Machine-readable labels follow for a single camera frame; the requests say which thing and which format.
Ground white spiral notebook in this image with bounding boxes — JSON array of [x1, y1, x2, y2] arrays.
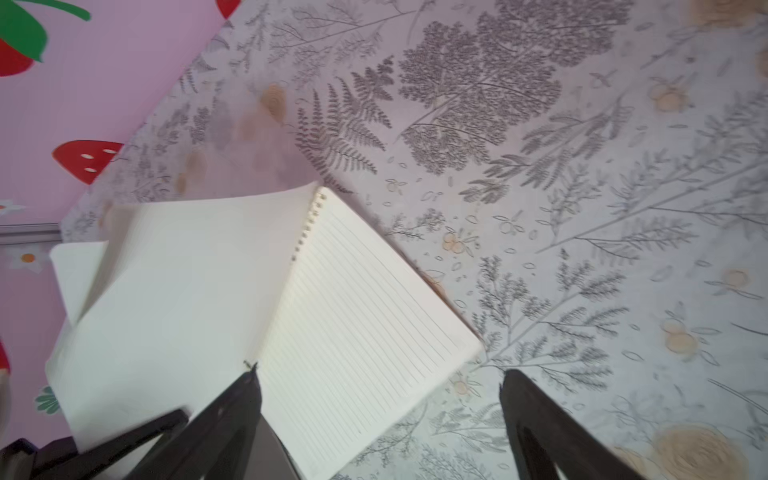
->
[[46, 183, 481, 479]]

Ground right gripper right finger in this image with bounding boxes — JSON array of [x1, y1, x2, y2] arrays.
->
[[499, 369, 642, 480]]

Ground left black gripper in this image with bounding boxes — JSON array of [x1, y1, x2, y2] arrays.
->
[[1, 409, 189, 480]]

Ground left aluminium corner post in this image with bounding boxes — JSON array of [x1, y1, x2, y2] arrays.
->
[[0, 223, 62, 246]]

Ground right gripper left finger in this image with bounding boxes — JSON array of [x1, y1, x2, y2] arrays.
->
[[127, 365, 262, 479]]

